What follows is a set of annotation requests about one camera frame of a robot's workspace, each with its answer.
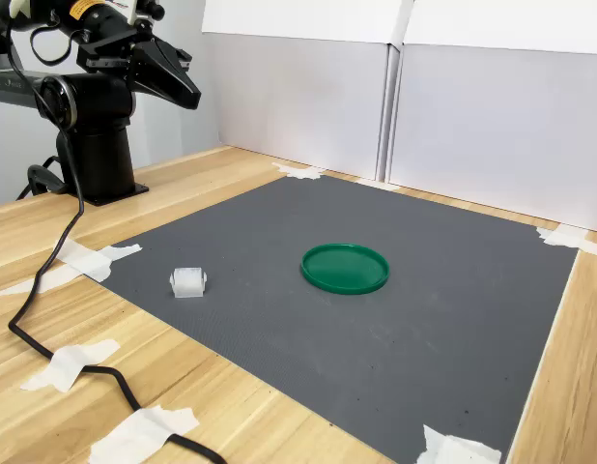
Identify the small white plastic terminal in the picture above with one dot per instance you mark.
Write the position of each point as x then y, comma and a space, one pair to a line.
187, 282

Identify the round green lid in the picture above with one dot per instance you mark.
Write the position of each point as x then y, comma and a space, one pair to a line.
344, 268

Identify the white partition panel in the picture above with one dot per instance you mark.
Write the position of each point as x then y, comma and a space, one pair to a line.
303, 106
496, 135

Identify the white tape piece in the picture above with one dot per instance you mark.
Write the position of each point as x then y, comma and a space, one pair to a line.
88, 263
69, 362
139, 432
298, 171
376, 183
62, 274
453, 449
564, 238

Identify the dark grey mat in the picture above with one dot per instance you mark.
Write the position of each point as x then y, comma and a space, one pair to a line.
327, 348

